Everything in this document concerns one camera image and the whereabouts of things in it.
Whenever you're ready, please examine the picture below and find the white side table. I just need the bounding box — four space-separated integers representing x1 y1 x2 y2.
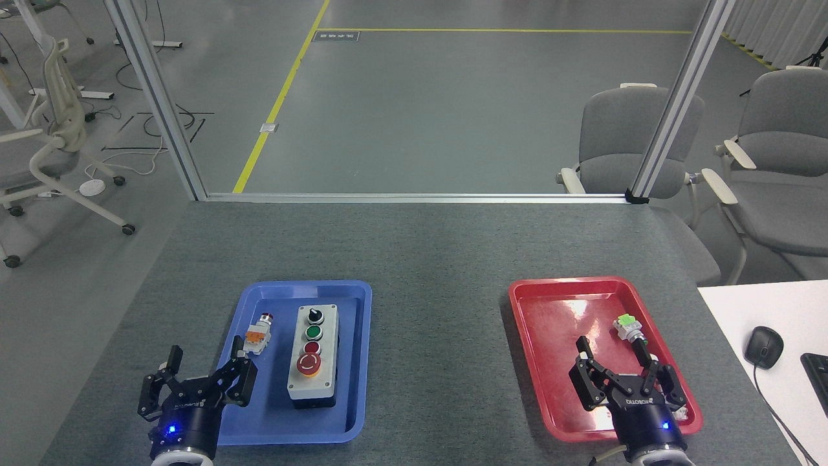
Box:
697 280 828 466

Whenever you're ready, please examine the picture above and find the red plastic tray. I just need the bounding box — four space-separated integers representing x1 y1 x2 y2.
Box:
508 276 704 443

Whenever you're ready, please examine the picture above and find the white desk foot bar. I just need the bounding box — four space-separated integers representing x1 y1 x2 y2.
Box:
113 39 184 50
28 87 116 102

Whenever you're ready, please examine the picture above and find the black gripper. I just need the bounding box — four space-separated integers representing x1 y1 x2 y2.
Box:
569 336 689 464
136 345 259 461

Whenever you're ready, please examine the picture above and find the blue plastic tray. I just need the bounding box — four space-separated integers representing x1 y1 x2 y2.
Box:
206 280 373 447

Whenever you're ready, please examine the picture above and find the grey armchair with narrow back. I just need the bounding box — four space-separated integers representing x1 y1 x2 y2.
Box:
556 83 723 286

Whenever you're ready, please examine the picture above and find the silver aluminium table rail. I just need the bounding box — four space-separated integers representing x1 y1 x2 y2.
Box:
204 192 632 205

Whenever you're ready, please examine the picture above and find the black mouse cable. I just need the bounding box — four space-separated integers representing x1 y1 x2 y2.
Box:
753 366 821 466

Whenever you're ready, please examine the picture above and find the red push button switch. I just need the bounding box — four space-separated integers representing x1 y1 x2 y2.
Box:
242 313 275 356

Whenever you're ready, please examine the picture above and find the silver aluminium post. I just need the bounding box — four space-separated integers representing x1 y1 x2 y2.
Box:
103 0 208 202
626 0 737 204

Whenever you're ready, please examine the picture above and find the white floor cable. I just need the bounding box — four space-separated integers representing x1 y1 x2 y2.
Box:
84 133 168 182

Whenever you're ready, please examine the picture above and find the black floor cable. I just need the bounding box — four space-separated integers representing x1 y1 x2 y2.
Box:
100 0 215 151

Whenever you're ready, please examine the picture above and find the grey armchair with wide back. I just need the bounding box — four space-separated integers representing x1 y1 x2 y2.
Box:
701 65 828 286

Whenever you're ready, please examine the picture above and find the black computer mouse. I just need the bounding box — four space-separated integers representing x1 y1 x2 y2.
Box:
744 326 785 370

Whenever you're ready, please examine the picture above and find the white mesh office chair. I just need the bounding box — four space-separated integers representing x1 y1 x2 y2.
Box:
0 38 137 269

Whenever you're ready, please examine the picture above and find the black tripod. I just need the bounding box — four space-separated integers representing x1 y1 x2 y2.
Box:
739 38 828 99

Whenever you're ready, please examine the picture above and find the grey push button control box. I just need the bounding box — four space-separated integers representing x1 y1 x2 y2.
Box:
287 304 340 410

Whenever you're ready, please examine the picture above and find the green push button switch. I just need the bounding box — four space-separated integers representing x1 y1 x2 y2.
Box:
613 314 650 350

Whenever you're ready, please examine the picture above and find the black keyboard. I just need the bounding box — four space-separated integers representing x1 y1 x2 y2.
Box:
800 353 828 418

